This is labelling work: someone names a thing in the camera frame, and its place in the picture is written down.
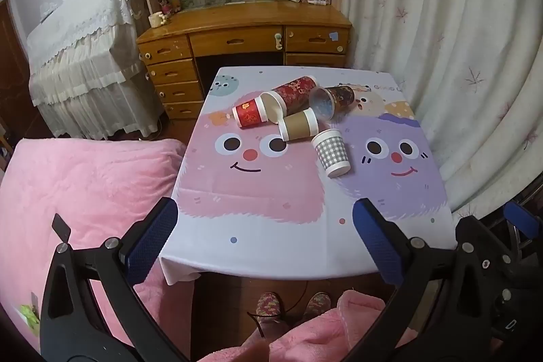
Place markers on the pink fluffy blanket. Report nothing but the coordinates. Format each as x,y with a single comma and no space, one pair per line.
85,184

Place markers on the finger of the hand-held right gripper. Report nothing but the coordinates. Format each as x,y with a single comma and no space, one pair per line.
524,218

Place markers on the white patterned curtain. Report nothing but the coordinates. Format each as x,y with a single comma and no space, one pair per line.
445,39

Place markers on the brown paper cup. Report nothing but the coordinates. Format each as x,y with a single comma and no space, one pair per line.
299,125

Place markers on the cream knobbly mug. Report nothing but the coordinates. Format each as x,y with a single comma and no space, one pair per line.
158,19

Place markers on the pair of patterned slippers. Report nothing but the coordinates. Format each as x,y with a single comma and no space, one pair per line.
297,300

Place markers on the grey checked paper cup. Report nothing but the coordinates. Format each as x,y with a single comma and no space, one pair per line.
333,154

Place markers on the tall red floral paper cup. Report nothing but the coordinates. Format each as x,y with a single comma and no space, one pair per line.
297,90

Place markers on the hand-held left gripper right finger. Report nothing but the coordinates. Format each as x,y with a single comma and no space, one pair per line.
377,243

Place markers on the white marker pen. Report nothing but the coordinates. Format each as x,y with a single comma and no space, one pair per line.
317,2

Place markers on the green packet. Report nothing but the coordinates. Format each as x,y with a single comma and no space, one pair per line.
29,313

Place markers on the small figurines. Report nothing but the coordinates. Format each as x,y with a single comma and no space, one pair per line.
167,3

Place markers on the dark patterned paper cup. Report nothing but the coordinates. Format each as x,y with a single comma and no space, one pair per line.
339,97

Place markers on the short red paper cup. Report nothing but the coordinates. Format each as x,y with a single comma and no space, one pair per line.
248,114

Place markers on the cream drawer hook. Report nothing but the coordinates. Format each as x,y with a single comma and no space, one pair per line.
278,42

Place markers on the cartoon printed tablecloth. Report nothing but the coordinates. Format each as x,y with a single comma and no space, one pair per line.
254,192

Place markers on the brown wooden door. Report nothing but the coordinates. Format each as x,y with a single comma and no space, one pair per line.
10,61

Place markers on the white lace covered piano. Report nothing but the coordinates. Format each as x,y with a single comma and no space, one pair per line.
85,61

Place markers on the patterned slipper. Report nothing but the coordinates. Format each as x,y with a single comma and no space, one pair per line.
268,304
317,304

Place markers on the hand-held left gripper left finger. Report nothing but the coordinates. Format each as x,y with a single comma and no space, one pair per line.
152,239

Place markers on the pink fleece clothing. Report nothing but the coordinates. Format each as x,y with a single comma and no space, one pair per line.
322,338

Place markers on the wooden desk with drawers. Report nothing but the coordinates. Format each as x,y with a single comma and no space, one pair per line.
246,16

